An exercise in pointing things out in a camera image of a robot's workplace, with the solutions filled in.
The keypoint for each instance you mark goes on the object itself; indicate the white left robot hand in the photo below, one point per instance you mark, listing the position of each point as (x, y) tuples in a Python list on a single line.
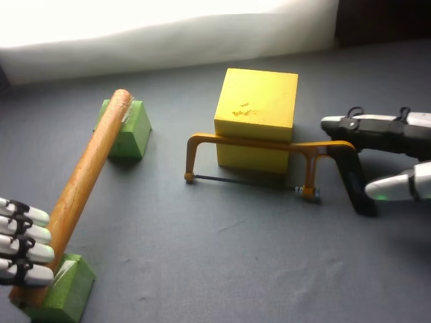
[(37, 249)]

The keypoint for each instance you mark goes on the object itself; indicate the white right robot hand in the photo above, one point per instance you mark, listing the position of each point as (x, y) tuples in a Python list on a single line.
[(373, 129)]

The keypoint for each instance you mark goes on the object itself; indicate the wooden rod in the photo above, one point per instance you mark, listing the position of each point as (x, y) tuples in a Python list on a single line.
[(84, 175)]

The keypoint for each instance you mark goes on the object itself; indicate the green block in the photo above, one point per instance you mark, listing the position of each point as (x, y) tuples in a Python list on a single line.
[(134, 138), (70, 292)]

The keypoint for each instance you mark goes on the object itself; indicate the dark board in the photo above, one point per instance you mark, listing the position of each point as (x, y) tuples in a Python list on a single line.
[(384, 20)]

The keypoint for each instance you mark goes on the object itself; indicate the yellow block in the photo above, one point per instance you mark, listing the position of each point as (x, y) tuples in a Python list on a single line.
[(259, 97)]

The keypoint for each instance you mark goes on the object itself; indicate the grey table cloth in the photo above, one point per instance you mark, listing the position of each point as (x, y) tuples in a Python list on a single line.
[(215, 252)]

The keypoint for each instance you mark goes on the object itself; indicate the white backdrop sheet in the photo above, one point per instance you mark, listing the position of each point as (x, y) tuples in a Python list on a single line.
[(168, 40)]

